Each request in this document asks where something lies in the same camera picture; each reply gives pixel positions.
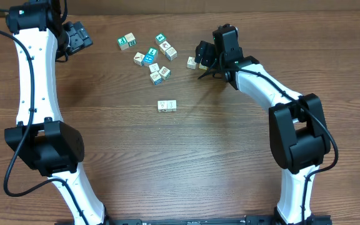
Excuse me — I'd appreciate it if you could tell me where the blue H wooden block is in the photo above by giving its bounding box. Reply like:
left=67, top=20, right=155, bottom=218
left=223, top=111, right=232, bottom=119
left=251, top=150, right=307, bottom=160
left=142, top=54, right=154, bottom=66

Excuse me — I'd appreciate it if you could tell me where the green R wooden block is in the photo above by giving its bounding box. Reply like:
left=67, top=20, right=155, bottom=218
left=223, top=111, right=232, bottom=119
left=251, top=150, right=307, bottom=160
left=124, top=32, right=136, bottom=47

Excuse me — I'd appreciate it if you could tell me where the red picture wooden block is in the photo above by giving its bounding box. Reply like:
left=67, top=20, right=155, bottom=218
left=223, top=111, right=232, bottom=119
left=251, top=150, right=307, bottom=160
left=159, top=41, right=171, bottom=54

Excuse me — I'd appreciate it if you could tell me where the wooden A airplane block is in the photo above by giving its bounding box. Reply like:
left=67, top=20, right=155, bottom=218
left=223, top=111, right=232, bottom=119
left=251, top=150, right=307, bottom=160
left=157, top=101, right=168, bottom=112

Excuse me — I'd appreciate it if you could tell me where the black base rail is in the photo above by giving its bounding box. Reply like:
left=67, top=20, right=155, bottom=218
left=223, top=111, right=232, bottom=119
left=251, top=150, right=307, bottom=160
left=107, top=216, right=280, bottom=225

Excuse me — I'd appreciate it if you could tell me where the green L wooden block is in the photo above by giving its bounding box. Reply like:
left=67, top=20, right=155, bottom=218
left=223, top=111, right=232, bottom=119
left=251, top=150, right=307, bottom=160
left=147, top=47, right=159, bottom=62

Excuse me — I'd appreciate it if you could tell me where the green B wooden block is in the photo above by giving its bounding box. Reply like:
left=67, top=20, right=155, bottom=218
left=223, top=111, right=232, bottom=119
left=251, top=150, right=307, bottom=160
left=165, top=47, right=178, bottom=61

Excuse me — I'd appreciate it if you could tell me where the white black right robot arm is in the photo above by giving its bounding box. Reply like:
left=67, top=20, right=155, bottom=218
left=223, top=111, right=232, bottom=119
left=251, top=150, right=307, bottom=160
left=195, top=24, right=337, bottom=224

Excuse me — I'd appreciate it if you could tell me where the wooden E letter block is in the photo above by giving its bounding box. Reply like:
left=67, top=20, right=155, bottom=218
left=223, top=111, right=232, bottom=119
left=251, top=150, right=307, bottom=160
left=186, top=56, right=197, bottom=70

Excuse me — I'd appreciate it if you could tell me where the green picture wooden block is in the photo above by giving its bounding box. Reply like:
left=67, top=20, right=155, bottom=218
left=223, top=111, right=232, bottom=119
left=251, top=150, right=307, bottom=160
left=117, top=36, right=129, bottom=51

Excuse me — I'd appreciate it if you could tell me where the red-edged wooden letter block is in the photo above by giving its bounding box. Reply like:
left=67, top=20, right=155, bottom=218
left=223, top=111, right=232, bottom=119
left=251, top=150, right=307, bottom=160
left=167, top=100, right=177, bottom=112

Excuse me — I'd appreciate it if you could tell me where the yellow-edged wooden block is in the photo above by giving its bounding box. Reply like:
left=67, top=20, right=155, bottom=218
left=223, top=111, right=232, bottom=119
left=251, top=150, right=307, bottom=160
left=199, top=64, right=209, bottom=71

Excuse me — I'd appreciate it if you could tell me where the blue D wooden block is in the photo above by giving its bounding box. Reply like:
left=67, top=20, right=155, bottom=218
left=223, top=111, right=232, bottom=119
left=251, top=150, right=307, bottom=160
left=150, top=71, right=163, bottom=85

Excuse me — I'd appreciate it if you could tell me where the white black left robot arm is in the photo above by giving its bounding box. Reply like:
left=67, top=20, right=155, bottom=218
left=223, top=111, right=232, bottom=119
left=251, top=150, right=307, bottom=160
left=4, top=1, right=110, bottom=224

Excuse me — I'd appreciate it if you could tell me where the hammer picture wooden block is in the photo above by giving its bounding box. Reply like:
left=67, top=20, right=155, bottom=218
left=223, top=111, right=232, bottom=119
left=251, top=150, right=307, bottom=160
left=133, top=52, right=145, bottom=66

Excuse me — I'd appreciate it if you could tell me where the white question mark block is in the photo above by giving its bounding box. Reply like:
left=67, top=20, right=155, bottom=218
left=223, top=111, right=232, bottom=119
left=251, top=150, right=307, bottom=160
left=149, top=63, right=160, bottom=73

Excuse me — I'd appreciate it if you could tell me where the green 4 wooden block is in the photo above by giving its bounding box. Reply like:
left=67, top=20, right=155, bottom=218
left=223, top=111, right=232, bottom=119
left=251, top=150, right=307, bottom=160
left=154, top=33, right=166, bottom=45

